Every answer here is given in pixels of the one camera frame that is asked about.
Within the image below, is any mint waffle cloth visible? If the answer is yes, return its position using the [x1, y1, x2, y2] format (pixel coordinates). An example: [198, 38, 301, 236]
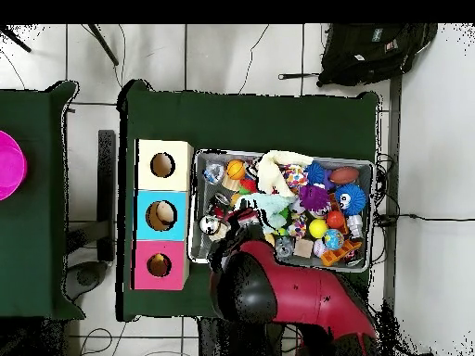
[235, 193, 296, 234]

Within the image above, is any cream waffle cloth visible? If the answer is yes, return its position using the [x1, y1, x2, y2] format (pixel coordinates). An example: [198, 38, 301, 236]
[257, 149, 315, 197]

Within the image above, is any purple spiky monster toy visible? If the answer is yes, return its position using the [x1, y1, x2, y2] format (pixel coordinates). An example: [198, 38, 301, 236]
[298, 184, 331, 212]

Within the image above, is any blue green globe ball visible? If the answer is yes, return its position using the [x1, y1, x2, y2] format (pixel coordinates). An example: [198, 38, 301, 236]
[323, 228, 345, 251]

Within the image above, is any silver mesh bin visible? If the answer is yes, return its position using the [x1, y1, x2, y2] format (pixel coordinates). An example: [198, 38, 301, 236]
[187, 147, 376, 273]

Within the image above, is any wooden box with three holes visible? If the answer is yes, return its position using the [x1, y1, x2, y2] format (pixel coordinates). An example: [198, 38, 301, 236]
[131, 138, 195, 292]

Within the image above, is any orange toy basketball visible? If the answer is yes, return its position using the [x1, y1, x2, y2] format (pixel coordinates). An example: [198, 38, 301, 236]
[225, 159, 248, 181]

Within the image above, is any polka dot fabric toy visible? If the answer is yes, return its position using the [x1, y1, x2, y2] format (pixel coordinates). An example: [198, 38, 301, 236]
[283, 163, 309, 188]

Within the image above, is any yellow ball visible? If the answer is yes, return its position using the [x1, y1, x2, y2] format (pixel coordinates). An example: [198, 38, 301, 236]
[308, 218, 328, 239]

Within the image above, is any blue spiky ball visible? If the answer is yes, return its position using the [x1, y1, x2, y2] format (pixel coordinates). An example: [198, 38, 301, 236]
[334, 184, 368, 217]
[304, 161, 327, 186]

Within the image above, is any dark green tablecloth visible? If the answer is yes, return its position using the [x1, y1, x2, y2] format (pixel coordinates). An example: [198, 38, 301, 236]
[0, 80, 86, 320]
[115, 79, 380, 323]

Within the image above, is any brown toy football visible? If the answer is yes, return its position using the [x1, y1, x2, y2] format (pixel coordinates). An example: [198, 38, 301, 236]
[329, 166, 360, 185]

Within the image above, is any black panel on stand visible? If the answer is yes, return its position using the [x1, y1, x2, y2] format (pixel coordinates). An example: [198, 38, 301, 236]
[62, 129, 117, 302]

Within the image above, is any black backpack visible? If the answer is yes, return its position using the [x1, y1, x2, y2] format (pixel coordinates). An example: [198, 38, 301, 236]
[277, 23, 439, 88]

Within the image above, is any black tripod leg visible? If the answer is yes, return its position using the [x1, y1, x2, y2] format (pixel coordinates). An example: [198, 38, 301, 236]
[0, 24, 32, 53]
[86, 23, 120, 67]

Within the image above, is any pink plastic bowl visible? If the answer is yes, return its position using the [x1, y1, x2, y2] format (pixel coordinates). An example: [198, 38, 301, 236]
[0, 129, 28, 202]

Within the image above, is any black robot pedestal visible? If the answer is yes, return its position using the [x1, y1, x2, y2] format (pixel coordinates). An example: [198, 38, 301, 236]
[196, 316, 305, 356]

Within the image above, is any thin black cable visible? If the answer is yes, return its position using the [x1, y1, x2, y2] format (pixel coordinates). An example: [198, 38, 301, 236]
[398, 212, 475, 223]
[237, 23, 270, 95]

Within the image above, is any grey metal rail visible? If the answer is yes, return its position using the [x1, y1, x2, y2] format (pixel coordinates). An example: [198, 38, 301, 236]
[382, 75, 403, 309]

